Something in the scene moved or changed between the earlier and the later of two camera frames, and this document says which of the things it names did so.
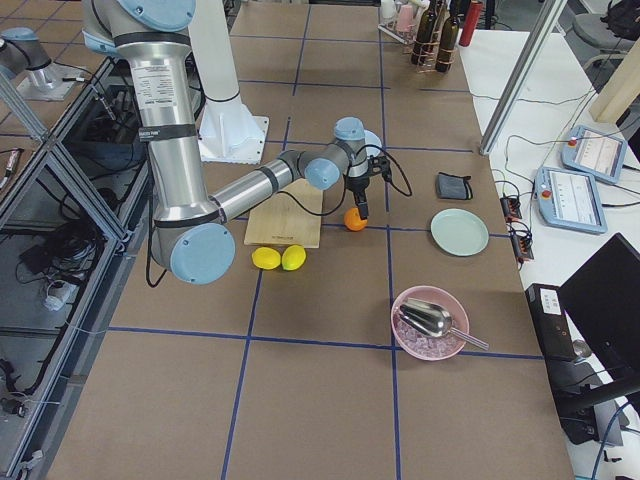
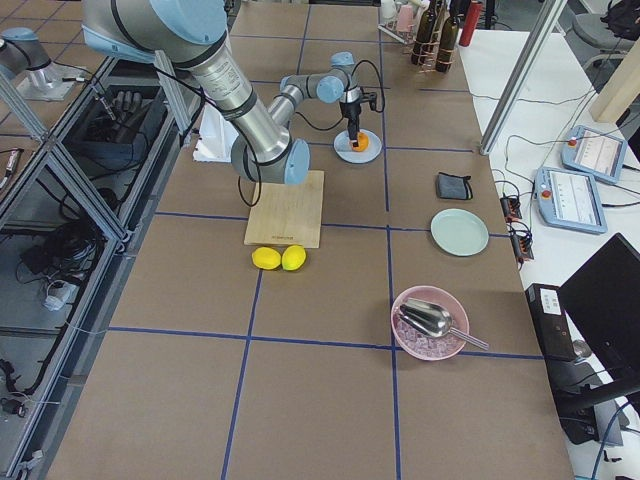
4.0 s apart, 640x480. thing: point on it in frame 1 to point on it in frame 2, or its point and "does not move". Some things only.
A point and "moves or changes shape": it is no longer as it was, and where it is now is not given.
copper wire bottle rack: x=428 y=56 does not move
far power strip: x=511 y=208 does not move
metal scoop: x=434 y=321 does not move
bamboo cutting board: x=278 y=220 does not move
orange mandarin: x=353 y=220 moves or changes shape
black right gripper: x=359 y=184 to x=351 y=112
